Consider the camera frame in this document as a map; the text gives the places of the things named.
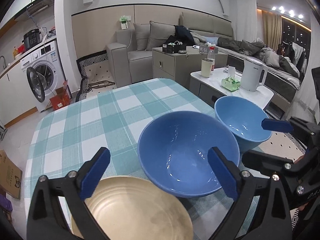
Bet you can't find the white coffee table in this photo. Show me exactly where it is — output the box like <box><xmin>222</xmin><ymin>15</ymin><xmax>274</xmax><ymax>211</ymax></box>
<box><xmin>189</xmin><ymin>68</ymin><xmax>274</xmax><ymax>110</ymax></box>

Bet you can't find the grey sofa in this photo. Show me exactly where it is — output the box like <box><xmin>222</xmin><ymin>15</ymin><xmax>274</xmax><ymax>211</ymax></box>
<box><xmin>106</xmin><ymin>11</ymin><xmax>301</xmax><ymax>98</ymax></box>

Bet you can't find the brown cardboard box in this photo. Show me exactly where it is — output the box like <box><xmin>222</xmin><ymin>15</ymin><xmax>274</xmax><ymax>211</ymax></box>
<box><xmin>0</xmin><ymin>150</ymin><xmax>22</xmax><ymax>199</ymax></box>

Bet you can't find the beige tumbler cup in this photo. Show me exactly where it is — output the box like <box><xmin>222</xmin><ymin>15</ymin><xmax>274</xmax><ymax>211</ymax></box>
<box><xmin>201</xmin><ymin>59</ymin><xmax>213</xmax><ymax>78</ymax></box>

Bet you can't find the purple bag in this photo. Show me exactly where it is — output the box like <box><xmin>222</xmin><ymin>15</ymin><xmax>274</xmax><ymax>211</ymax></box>
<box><xmin>0</xmin><ymin>194</ymin><xmax>13</xmax><ymax>212</ymax></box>

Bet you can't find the blue bowl large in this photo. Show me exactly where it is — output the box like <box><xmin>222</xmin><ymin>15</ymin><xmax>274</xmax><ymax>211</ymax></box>
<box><xmin>137</xmin><ymin>111</ymin><xmax>240</xmax><ymax>198</ymax></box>

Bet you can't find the teal checked tablecloth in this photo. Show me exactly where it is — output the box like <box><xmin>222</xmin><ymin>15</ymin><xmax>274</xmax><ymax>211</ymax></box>
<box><xmin>24</xmin><ymin>79</ymin><xmax>232</xmax><ymax>239</ymax></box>

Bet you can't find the white washing machine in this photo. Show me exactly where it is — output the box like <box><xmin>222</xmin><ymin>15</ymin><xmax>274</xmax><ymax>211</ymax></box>
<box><xmin>21</xmin><ymin>40</ymin><xmax>66</xmax><ymax>112</ymax></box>

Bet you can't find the white electric kettle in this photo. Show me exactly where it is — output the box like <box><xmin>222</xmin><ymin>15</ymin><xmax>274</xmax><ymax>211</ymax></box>
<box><xmin>240</xmin><ymin>57</ymin><xmax>268</xmax><ymax>92</ymax></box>

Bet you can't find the grey side cabinet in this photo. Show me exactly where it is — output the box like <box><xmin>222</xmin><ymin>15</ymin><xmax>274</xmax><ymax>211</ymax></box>
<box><xmin>152</xmin><ymin>45</ymin><xmax>229</xmax><ymax>90</ymax></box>

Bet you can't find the black rice cooker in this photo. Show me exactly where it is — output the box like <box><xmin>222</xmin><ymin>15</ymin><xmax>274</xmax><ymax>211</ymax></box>
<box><xmin>23</xmin><ymin>29</ymin><xmax>41</xmax><ymax>51</ymax></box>

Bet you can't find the plastic drink bottle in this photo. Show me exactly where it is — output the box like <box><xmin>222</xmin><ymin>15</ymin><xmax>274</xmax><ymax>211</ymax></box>
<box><xmin>207</xmin><ymin>46</ymin><xmax>216</xmax><ymax>72</ymax></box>

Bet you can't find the beige plate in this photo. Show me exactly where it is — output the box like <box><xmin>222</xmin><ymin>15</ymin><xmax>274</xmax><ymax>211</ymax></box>
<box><xmin>85</xmin><ymin>176</ymin><xmax>194</xmax><ymax>239</ymax></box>

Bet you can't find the kitchen faucet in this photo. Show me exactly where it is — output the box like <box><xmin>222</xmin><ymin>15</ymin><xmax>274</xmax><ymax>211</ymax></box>
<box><xmin>0</xmin><ymin>55</ymin><xmax>7</xmax><ymax>70</ymax></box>

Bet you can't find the red cardboard box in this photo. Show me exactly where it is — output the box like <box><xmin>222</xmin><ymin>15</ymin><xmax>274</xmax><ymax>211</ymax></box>
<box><xmin>49</xmin><ymin>80</ymin><xmax>71</xmax><ymax>111</ymax></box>

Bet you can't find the green tissue box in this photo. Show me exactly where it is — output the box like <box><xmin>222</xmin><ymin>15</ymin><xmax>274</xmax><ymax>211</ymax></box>
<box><xmin>221</xmin><ymin>66</ymin><xmax>240</xmax><ymax>92</ymax></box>

